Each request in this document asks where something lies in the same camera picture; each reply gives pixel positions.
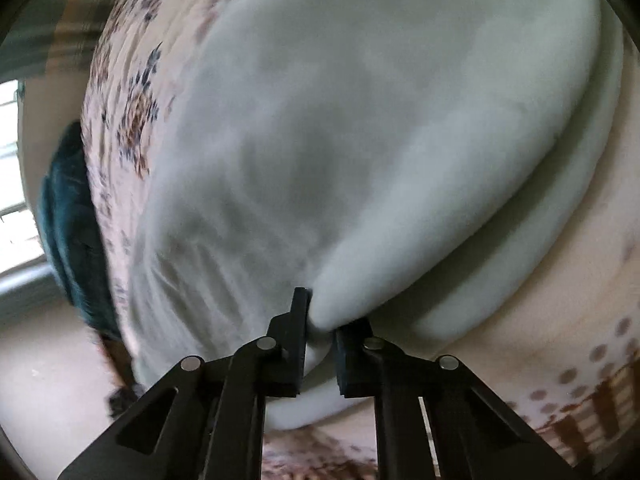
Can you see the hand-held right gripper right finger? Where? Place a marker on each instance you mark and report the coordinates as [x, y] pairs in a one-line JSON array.
[[350, 360]]

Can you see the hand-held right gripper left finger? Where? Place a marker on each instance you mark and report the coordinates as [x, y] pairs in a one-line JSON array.
[[294, 350]]

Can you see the pale green fleece pants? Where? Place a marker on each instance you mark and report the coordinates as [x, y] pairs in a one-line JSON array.
[[350, 135]]

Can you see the black crumpled object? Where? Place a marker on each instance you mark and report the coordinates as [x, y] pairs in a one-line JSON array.
[[120, 401]]

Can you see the floral printed blanket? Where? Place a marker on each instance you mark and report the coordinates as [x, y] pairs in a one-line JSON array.
[[550, 340]]

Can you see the teal cloth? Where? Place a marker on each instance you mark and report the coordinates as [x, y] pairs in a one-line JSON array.
[[75, 235]]

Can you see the window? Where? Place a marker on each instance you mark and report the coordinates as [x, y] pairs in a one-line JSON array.
[[15, 185]]

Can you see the striped cloth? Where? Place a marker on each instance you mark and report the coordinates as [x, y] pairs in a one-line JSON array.
[[65, 25]]

